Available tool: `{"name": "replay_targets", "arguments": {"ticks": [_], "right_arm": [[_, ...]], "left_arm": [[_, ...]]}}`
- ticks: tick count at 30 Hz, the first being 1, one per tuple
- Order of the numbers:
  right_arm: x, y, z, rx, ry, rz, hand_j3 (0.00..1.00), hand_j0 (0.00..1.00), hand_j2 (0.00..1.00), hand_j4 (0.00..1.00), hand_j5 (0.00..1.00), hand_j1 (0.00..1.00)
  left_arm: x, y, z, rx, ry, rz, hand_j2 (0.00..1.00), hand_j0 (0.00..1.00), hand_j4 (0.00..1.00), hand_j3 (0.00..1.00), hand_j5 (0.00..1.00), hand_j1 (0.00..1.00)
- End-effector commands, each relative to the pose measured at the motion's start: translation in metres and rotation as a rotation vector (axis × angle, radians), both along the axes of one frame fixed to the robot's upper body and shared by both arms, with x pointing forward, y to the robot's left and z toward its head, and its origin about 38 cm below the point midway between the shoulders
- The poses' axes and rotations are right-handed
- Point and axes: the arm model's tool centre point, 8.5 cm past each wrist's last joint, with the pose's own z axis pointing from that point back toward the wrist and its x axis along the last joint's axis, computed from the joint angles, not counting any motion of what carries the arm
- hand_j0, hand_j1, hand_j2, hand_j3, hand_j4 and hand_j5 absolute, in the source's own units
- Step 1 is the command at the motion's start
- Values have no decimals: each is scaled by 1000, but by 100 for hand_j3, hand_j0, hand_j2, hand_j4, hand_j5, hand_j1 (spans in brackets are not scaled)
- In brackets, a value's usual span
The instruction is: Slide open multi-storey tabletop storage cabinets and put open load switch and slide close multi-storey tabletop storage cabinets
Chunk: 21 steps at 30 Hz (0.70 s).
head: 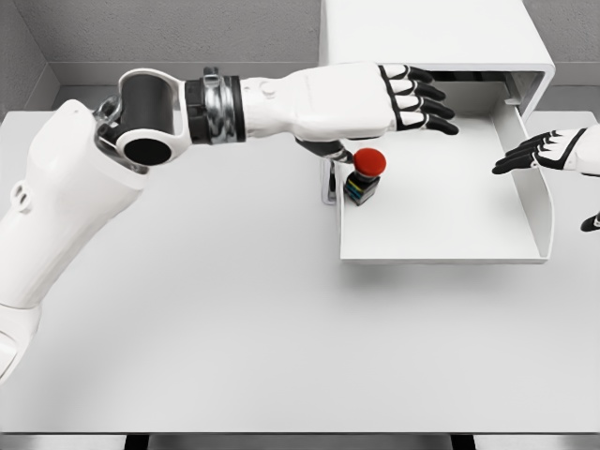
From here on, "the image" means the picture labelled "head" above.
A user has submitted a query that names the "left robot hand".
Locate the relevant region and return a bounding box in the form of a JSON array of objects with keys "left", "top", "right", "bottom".
[{"left": 292, "top": 62, "right": 460, "bottom": 165}]

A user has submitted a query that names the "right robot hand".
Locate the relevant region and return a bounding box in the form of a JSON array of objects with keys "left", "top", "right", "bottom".
[{"left": 491, "top": 125, "right": 600, "bottom": 233}]

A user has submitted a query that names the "red button load switch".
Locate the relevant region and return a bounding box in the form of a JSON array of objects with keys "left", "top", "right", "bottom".
[{"left": 343, "top": 147, "right": 388, "bottom": 208}]

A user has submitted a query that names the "white cabinet drawer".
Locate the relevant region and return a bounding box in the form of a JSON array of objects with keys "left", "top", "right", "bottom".
[{"left": 321, "top": 79, "right": 556, "bottom": 265}]

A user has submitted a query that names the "white tabletop storage cabinet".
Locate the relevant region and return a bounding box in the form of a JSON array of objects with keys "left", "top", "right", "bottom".
[{"left": 320, "top": 0, "right": 557, "bottom": 121}]

